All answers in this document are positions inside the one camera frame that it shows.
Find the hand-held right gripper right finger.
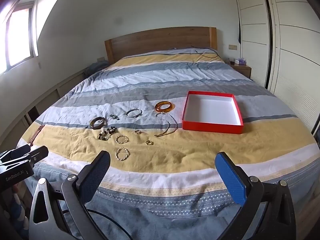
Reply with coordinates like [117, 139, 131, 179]
[215, 151, 297, 240]

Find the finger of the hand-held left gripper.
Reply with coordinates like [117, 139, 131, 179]
[24, 146, 49, 167]
[0, 145, 32, 159]

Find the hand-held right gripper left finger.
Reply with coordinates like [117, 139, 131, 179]
[29, 150, 111, 240]

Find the dark bead bracelet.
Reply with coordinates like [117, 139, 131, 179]
[97, 127, 118, 141]

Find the dark wide bangle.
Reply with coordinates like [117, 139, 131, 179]
[90, 116, 107, 130]

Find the red shallow box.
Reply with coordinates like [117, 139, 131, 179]
[182, 91, 244, 134]

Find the cream low cabinet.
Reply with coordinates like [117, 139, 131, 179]
[0, 70, 85, 143]

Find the silver bangle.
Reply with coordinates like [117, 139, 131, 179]
[126, 108, 143, 118]

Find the amber bangle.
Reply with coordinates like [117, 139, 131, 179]
[154, 101, 175, 113]

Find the bed with striped cover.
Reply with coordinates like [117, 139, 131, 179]
[15, 47, 320, 240]

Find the blue knitted cloth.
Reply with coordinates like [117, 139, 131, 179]
[84, 61, 109, 77]

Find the wooden nightstand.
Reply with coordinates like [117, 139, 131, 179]
[230, 64, 252, 78]

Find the window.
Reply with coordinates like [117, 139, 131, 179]
[0, 1, 39, 74]

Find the wooden headboard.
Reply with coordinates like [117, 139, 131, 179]
[104, 27, 217, 64]

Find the cream sliding wardrobe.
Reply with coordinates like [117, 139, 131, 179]
[231, 0, 320, 135]

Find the brown leather strap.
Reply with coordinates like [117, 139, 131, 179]
[29, 124, 44, 147]

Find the black cable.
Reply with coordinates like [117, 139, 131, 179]
[60, 205, 133, 240]

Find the silver chain necklace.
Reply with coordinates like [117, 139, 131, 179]
[154, 112, 178, 137]

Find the thin black cord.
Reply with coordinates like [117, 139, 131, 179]
[191, 45, 219, 58]

